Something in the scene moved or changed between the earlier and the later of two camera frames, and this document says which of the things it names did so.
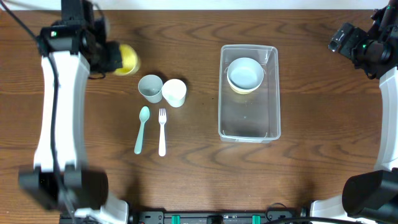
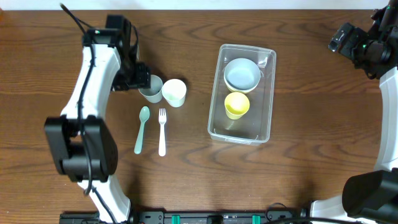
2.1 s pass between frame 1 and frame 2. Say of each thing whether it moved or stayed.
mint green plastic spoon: stayed
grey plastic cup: stayed
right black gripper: stayed
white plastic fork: stayed
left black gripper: moved
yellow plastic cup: moved
